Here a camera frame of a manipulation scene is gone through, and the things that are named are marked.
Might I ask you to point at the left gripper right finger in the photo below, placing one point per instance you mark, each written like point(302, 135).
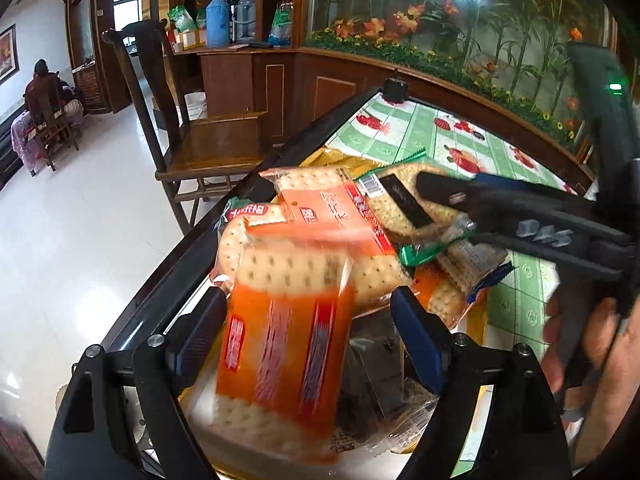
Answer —
point(425, 337)

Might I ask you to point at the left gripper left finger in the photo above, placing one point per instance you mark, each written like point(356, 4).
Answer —
point(192, 336)

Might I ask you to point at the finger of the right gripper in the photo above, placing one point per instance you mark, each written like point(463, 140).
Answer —
point(505, 182)
point(456, 193)

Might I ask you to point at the green square cracker pack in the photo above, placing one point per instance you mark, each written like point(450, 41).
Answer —
point(423, 230)

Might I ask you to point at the round french flavor cracker pack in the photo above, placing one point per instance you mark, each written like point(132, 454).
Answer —
point(238, 215)

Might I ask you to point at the long orange cracker pack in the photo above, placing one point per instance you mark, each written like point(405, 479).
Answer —
point(324, 204)

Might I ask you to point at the clear pack dark snacks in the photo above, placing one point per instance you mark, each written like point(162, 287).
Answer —
point(380, 407)

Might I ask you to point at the person's right hand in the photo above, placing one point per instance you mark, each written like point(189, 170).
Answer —
point(612, 350)

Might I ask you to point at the yellow white tray box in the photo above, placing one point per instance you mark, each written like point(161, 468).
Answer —
point(235, 461)

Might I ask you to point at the small black cup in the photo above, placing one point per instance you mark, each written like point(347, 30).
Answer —
point(395, 90)

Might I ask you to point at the flower painted glass screen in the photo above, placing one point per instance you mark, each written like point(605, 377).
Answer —
point(513, 52)

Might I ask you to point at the dark wooden chair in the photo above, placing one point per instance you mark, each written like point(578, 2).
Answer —
point(203, 154)

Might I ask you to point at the green water bottle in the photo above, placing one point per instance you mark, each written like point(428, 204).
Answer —
point(281, 26)

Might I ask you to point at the seated person in red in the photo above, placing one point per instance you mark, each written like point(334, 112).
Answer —
point(52, 117)

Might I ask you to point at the grey thermos jug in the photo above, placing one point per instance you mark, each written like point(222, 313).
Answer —
point(245, 21)

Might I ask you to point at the blue thermos jug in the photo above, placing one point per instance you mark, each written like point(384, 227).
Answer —
point(217, 24)

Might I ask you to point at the green bag on cabinet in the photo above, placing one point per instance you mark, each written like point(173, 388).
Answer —
point(182, 19)

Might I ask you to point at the framed wall painting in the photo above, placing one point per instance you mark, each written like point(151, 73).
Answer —
point(9, 64)

